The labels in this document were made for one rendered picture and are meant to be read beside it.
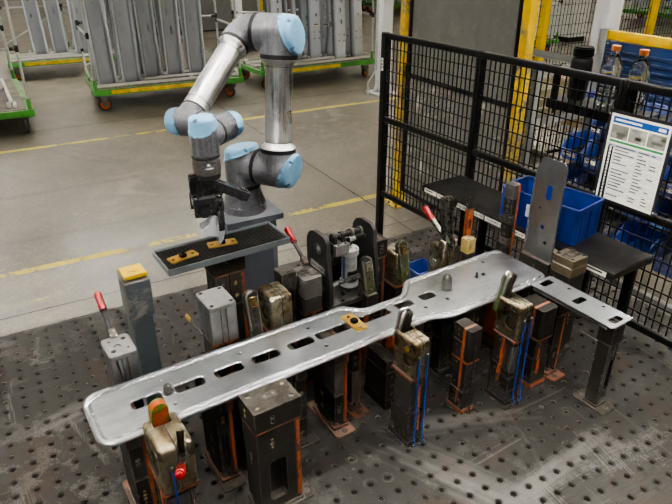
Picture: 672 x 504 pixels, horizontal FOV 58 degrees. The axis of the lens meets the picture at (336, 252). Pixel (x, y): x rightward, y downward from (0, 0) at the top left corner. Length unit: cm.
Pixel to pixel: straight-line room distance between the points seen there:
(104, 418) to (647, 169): 172
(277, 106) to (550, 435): 126
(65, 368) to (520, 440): 143
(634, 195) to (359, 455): 121
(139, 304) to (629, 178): 157
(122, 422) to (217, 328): 34
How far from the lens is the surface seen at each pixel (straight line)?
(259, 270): 219
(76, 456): 188
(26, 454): 194
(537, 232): 211
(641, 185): 220
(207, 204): 171
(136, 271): 170
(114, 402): 153
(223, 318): 162
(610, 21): 596
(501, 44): 388
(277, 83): 196
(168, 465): 132
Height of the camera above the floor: 195
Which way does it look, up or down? 27 degrees down
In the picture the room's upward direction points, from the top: straight up
